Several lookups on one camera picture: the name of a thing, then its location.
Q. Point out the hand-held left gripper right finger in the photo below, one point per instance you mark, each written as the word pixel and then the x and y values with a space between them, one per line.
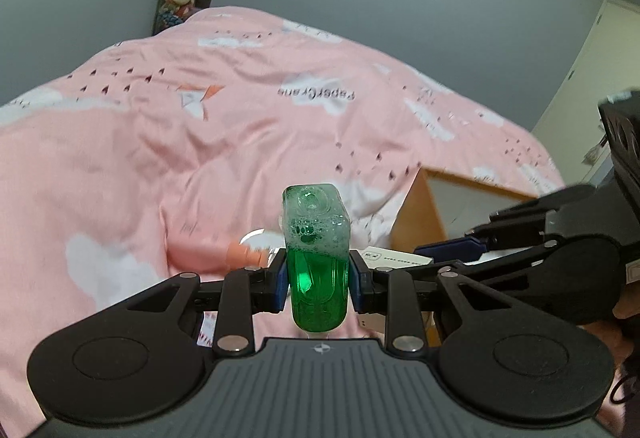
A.
pixel 357 285

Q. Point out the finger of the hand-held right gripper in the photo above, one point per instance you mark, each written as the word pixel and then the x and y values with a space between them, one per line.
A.
pixel 525 210
pixel 450 249

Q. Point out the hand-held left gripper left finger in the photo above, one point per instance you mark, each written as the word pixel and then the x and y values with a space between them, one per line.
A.
pixel 281 285

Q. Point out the green liquid clear bottle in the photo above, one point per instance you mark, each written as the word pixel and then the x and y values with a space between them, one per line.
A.
pixel 315 278

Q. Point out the orange cardboard box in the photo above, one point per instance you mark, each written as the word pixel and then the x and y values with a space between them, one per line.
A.
pixel 415 218

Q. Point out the white card box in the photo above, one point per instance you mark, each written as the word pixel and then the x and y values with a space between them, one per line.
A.
pixel 395 257

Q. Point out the round silver disc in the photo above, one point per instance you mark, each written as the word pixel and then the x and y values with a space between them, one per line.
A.
pixel 260 240

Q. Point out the white red-print wrapper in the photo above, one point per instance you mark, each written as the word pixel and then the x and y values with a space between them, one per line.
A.
pixel 206 330

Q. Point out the small hanging pouch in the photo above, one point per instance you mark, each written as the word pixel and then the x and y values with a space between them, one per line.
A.
pixel 593 156

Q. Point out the cream door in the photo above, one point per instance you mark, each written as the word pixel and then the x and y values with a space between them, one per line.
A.
pixel 590 83

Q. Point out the pink printed blanket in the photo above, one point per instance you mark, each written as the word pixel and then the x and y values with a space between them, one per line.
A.
pixel 150 143

